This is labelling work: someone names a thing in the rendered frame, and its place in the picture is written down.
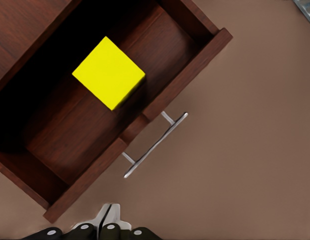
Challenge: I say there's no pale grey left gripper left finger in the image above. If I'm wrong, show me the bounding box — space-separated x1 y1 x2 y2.
67 203 112 240

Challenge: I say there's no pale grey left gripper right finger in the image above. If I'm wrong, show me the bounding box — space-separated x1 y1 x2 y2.
99 203 133 240

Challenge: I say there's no yellow cube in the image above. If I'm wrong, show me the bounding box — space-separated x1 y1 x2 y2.
71 36 147 112

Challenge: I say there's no dark wooden drawer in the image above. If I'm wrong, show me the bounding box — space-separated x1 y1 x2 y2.
0 0 234 223

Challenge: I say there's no silver bar drawer handle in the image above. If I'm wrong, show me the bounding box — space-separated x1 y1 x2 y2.
121 111 189 179

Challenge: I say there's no silver frame post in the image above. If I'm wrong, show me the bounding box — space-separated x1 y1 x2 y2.
293 0 310 27

